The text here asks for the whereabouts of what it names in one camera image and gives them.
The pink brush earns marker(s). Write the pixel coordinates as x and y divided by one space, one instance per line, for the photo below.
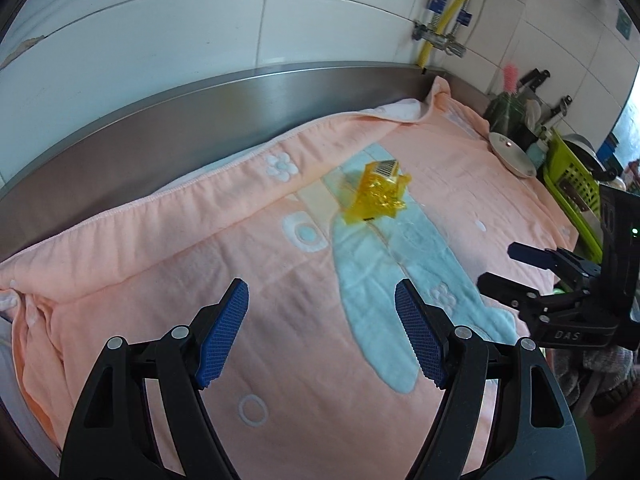
509 77

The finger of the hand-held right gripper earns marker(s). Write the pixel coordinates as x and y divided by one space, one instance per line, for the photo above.
510 292
530 255

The metal gas valve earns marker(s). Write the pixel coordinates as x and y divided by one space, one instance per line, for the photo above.
440 37

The teal cup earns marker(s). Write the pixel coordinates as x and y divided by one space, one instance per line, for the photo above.
537 155

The dark metal pan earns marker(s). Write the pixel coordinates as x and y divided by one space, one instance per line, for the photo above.
587 152

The yellow gas pipe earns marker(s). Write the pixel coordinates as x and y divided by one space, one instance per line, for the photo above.
452 10

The yellow plastic wrapper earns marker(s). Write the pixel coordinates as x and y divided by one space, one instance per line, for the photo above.
375 195

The blue pipe clip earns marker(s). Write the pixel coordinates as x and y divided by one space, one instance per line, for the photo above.
438 3
465 16

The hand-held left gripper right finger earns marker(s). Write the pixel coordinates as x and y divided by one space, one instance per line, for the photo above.
420 335

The round white plate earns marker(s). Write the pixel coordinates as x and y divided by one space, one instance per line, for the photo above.
512 157

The pink patterned towel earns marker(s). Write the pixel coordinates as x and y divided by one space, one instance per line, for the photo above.
200 260

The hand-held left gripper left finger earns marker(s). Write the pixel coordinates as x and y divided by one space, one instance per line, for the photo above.
222 332

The green plastic dish rack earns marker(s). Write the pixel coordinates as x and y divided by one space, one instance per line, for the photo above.
567 172

